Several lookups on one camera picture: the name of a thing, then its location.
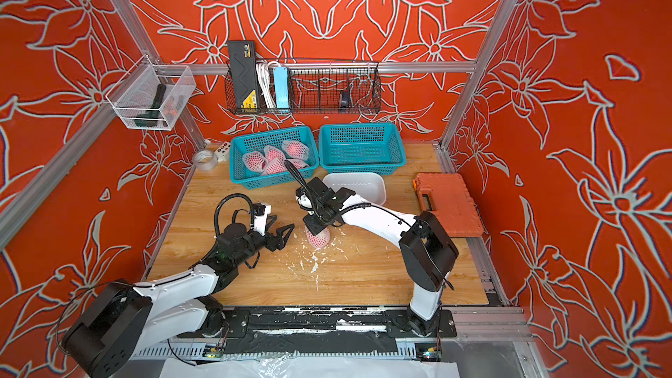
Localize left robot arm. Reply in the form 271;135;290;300
61;222;294;377

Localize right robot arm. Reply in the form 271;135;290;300
296;177;460;324

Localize teal basket with netted apples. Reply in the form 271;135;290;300
229;126;320;190

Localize teal basket for bare apples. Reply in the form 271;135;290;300
318;122;407;176

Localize white plastic tub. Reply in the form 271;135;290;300
323;173;387;206

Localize white remote control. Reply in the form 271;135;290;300
215;142;231;163

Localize clear tape roll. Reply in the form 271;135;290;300
192;150;219;172

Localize orange tool case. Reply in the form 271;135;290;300
413;173;485;238

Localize light blue power bank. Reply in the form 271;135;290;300
273;66;290;110

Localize black box device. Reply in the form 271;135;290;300
227;40;259;113

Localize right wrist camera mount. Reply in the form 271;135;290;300
296;189;313;212

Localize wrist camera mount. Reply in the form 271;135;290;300
252;203;271;236
296;189;313;212

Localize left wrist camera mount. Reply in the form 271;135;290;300
252;203;271;236

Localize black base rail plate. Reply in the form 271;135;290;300
169;306;457;362

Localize black wire wall basket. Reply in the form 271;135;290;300
224;59;383;115

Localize white coiled cable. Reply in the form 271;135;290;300
255;61;279;111

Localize dark green handled tool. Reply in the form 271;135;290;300
135;83;166;128

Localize clear acrylic wall box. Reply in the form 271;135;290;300
105;55;196;131

